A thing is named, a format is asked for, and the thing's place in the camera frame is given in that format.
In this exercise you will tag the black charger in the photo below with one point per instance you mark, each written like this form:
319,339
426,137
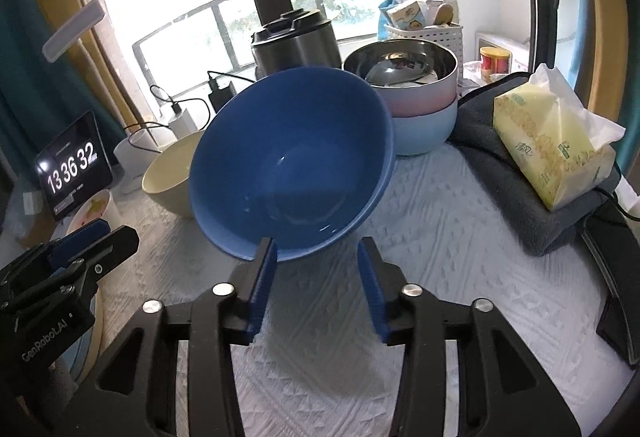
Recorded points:
222,97

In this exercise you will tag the dark blue bowl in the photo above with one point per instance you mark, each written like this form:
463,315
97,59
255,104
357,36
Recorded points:
290,152

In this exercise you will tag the white charger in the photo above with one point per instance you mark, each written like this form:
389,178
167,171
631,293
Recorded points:
181,121

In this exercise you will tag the steel tumbler with black lid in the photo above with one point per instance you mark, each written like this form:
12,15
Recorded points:
295,47

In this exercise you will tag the blue snack bag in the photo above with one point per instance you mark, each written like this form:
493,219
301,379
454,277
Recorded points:
386,12

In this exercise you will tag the wooden spoon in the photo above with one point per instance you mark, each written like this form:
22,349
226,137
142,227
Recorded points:
444,14

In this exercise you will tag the yellow tissue pack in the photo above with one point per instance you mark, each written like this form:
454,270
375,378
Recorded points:
545,142

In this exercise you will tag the black balcony railing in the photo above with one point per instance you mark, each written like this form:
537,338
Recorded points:
220,27

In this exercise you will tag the white desk lamp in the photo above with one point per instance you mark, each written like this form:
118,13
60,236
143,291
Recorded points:
132,162

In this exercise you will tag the cardboard box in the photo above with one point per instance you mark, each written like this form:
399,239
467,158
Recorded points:
30,239

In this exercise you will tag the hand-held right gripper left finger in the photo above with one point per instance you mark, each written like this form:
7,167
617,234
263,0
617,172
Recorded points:
262,287

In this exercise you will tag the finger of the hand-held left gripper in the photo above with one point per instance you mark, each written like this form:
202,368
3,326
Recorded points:
85,234
115,247

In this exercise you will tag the small white box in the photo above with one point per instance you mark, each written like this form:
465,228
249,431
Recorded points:
32,207

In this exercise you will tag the pink patterned bowl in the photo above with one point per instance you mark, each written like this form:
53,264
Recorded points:
97,207

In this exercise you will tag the teal curtain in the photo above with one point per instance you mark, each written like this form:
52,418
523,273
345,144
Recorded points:
20,67

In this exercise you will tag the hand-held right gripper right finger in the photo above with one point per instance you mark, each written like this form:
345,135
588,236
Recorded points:
372,292

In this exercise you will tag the white appliance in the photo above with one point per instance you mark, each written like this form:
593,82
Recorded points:
515,47

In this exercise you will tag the cream plate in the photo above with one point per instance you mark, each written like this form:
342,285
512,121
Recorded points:
98,317

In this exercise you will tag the cream snack pack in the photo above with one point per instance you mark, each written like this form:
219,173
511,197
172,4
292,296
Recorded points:
410,14

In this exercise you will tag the black smartphone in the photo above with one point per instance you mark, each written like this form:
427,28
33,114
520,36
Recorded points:
615,242

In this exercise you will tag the grey towel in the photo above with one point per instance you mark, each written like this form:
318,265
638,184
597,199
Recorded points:
480,127

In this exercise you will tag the black tablet clock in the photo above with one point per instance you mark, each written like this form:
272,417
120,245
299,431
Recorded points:
72,167

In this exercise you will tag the light blue plate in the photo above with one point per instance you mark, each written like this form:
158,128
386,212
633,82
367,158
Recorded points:
80,352

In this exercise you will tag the orange lidded jar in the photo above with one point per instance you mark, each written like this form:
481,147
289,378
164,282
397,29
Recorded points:
494,62

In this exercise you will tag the steel bowl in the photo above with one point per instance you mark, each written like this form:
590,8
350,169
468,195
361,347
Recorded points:
400,62

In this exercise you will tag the cream bowl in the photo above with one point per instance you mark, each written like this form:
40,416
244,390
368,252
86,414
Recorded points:
165,182

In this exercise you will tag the white textured tablecloth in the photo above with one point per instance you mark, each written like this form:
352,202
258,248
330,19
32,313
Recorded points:
450,292

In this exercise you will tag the light blue bowl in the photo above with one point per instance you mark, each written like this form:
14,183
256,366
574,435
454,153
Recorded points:
425,132

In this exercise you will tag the white perforated basket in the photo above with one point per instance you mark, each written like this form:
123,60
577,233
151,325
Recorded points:
440,37

